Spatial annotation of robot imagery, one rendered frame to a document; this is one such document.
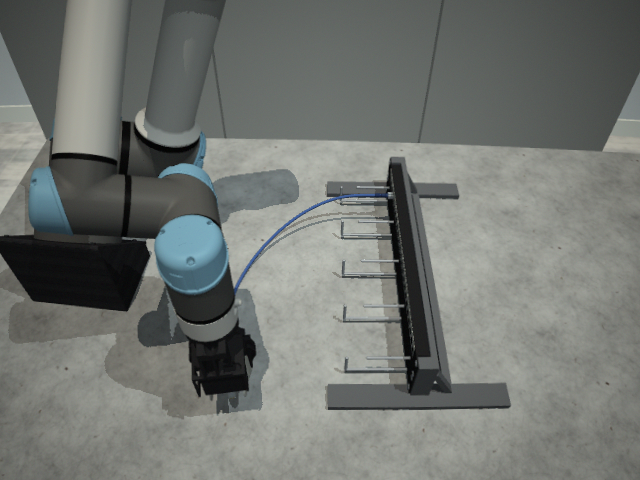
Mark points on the blue network cable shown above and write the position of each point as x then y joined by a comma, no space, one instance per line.
289,222

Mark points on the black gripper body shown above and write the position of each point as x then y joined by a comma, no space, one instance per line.
223,369

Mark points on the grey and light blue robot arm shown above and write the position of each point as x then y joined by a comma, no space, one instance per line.
87,196

